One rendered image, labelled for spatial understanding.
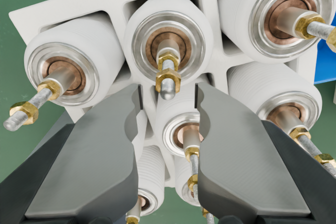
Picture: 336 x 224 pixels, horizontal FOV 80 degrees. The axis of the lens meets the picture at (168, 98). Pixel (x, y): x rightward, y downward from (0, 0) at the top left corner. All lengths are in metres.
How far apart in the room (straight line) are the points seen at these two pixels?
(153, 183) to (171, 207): 0.52
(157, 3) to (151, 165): 0.27
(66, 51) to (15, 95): 0.43
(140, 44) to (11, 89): 0.49
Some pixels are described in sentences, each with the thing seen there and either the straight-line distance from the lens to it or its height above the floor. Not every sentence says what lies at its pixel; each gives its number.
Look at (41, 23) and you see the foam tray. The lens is 0.33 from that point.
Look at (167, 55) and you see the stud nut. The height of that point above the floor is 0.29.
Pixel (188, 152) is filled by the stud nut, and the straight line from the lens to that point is 0.24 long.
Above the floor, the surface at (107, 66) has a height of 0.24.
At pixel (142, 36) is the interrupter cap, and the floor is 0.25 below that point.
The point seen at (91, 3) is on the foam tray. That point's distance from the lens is 0.29.
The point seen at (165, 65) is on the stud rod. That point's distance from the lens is 0.16.
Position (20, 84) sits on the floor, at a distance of 0.63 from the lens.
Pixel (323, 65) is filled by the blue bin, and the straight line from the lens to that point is 0.51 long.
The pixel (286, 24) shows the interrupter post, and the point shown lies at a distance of 0.21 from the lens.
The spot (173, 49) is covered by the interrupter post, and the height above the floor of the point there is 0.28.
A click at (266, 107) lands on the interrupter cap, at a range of 0.27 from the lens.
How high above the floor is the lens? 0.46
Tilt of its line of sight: 60 degrees down
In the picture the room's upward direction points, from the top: 179 degrees counter-clockwise
